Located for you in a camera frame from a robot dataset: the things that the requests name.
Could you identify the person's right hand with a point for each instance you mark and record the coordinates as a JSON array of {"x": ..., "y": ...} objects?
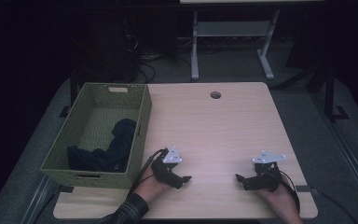
[{"x": 281, "y": 200}]

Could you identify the metal floor rail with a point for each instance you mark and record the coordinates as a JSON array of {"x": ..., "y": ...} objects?
[
  {"x": 351, "y": 168},
  {"x": 37, "y": 199}
]

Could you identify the grey flat bracket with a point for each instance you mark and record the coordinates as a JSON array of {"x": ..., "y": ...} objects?
[{"x": 303, "y": 188}]

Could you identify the person's left hand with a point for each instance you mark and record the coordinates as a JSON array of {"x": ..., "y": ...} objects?
[{"x": 149, "y": 188}]

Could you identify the white background table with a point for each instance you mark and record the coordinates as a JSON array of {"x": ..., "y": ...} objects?
[{"x": 230, "y": 28}]

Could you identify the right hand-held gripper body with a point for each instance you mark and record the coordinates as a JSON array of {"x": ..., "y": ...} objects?
[{"x": 268, "y": 177}]

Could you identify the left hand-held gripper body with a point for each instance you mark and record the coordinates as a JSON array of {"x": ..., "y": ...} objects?
[{"x": 158, "y": 169}]

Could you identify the dark navy garment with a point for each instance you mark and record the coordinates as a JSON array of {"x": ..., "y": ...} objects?
[{"x": 112, "y": 155}]

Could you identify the dark flat bracket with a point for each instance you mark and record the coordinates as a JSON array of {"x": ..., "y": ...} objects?
[{"x": 66, "y": 189}]

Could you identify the green woven basket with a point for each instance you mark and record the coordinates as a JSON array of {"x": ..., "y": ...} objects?
[{"x": 105, "y": 119}]

